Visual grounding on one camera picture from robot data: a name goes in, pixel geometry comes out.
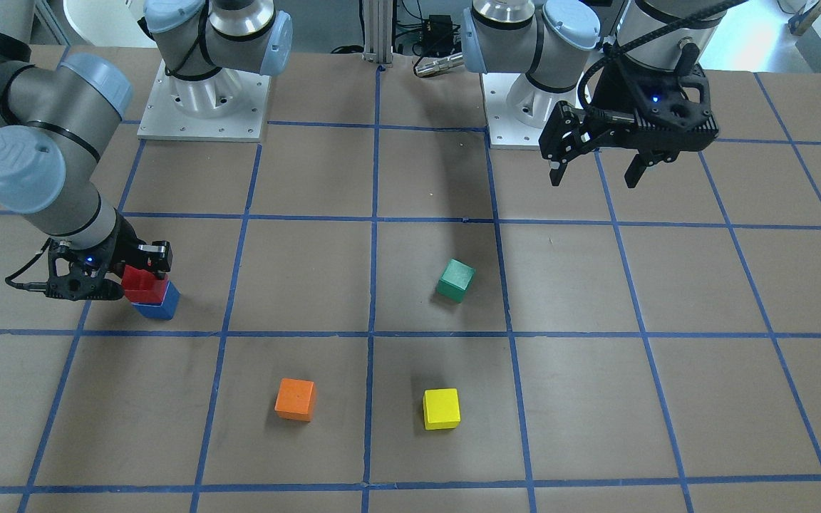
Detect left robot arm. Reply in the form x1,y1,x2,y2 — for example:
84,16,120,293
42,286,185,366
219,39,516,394
460,1,736,188

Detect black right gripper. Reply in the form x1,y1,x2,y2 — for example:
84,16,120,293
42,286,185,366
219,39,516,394
108,214,172,279

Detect yellow wooden block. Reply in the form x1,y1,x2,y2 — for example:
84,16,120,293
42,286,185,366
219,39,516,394
422,388,460,430

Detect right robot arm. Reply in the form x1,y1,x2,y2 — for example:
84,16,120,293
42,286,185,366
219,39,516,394
0,1,293,288

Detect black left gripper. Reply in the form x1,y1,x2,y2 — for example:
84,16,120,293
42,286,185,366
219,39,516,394
539,43,678,189

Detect blue wooden block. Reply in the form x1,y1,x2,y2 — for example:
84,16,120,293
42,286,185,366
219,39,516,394
133,281,180,319

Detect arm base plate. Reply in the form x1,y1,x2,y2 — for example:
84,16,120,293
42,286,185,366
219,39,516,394
481,73,582,150
137,64,273,143

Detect orange wooden block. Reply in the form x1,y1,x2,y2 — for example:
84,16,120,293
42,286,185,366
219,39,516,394
274,378,317,423

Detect green wooden block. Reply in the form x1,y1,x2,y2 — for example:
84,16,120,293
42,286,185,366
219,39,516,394
435,259,476,304

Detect red wooden block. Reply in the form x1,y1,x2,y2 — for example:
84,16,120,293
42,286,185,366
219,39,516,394
120,265,169,304

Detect aluminium frame post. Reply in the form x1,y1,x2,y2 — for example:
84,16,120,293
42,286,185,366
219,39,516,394
359,1,396,68

